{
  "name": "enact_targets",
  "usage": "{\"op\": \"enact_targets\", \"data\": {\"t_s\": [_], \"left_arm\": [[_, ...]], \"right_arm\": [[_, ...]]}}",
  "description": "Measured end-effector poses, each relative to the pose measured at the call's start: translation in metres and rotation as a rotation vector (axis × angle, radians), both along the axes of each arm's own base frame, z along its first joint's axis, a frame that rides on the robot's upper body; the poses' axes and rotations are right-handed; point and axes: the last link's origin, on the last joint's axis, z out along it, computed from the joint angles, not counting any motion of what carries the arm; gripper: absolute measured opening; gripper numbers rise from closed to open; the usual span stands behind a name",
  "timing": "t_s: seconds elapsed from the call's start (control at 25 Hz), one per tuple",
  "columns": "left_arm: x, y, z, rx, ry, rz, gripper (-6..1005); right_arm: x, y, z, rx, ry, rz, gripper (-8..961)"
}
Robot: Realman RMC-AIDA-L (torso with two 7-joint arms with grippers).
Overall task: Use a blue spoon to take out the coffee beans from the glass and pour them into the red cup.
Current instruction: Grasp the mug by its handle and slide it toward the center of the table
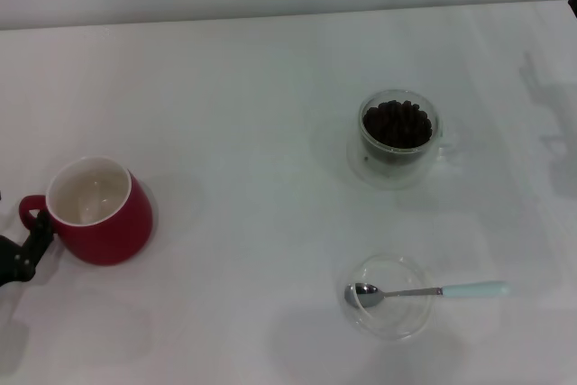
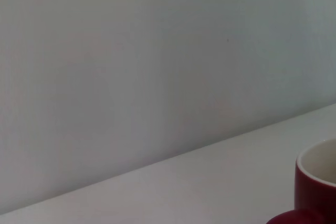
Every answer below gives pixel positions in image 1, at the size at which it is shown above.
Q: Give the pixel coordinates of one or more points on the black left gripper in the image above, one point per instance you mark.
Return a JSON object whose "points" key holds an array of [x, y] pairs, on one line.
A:
{"points": [[13, 263]]}

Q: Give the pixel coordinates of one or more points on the red ceramic mug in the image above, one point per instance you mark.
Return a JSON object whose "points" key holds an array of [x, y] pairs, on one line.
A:
{"points": [[112, 236]]}

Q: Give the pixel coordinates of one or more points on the dark coffee beans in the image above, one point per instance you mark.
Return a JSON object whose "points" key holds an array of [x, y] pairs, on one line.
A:
{"points": [[396, 125]]}

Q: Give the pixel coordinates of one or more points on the clear glass dish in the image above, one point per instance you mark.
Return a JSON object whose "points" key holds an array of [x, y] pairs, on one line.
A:
{"points": [[396, 326]]}

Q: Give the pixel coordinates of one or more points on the clear double-wall glass cup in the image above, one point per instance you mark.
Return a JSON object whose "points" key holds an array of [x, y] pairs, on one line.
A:
{"points": [[360, 166]]}

